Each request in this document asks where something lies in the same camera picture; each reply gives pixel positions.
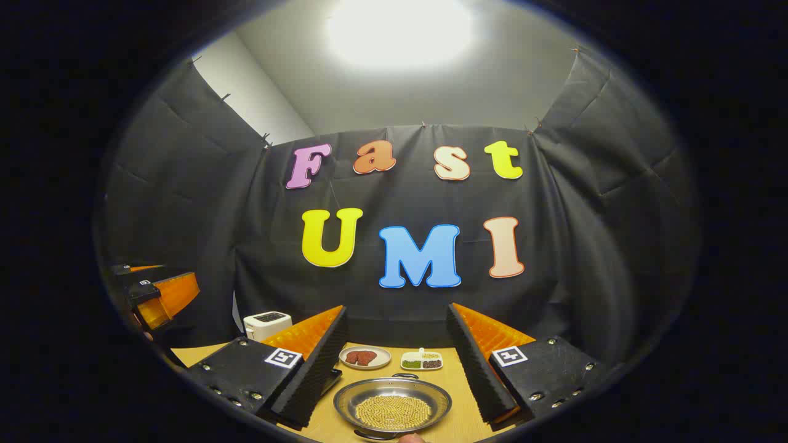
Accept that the white toaster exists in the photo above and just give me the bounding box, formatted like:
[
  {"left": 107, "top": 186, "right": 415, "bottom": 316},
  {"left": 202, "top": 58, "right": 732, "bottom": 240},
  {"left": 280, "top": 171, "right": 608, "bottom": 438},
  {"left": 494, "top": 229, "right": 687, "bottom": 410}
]
[{"left": 243, "top": 311, "right": 293, "bottom": 342}]

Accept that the black backdrop cloth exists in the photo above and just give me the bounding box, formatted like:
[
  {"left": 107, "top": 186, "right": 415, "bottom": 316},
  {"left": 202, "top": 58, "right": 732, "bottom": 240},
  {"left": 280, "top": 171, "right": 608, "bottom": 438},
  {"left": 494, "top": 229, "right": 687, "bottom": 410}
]
[{"left": 95, "top": 46, "right": 699, "bottom": 370}]

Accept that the ceiling light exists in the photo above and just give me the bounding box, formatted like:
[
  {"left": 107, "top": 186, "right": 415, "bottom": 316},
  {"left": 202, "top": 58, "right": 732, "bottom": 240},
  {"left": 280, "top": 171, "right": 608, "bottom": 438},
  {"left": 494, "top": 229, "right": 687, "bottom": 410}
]
[{"left": 326, "top": 0, "right": 475, "bottom": 68}]

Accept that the white divided bean dish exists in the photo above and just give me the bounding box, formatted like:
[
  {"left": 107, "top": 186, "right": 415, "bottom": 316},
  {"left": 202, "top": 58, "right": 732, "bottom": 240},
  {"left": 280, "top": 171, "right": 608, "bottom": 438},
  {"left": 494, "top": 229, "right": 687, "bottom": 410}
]
[{"left": 400, "top": 348, "right": 443, "bottom": 371}]

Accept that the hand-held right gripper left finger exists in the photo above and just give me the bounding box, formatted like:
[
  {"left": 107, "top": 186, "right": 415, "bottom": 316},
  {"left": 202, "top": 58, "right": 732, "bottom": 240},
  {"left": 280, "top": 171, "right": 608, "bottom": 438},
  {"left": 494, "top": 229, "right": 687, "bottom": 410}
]
[{"left": 185, "top": 306, "right": 349, "bottom": 429}]

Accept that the round white plate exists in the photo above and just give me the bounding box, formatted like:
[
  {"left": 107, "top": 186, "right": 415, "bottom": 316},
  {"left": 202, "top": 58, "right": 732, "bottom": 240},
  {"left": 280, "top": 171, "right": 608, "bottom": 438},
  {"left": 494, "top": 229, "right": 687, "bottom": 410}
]
[{"left": 339, "top": 346, "right": 392, "bottom": 370}]

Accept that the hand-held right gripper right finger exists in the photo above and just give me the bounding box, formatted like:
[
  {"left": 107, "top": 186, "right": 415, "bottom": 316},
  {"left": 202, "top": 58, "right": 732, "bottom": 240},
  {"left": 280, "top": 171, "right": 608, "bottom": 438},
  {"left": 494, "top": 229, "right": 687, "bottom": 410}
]
[{"left": 446, "top": 303, "right": 607, "bottom": 426}]

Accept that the pile of soybeans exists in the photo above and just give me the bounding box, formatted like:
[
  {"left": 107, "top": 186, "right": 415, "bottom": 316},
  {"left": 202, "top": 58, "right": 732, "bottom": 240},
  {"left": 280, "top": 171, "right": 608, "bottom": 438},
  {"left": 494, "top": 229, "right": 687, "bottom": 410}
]
[{"left": 355, "top": 395, "right": 432, "bottom": 431}]

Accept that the stainless steel pot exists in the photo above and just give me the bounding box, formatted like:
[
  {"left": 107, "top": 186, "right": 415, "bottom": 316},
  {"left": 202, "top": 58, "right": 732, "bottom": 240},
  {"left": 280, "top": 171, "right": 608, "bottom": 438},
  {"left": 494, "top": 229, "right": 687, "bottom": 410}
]
[{"left": 333, "top": 373, "right": 453, "bottom": 441}]

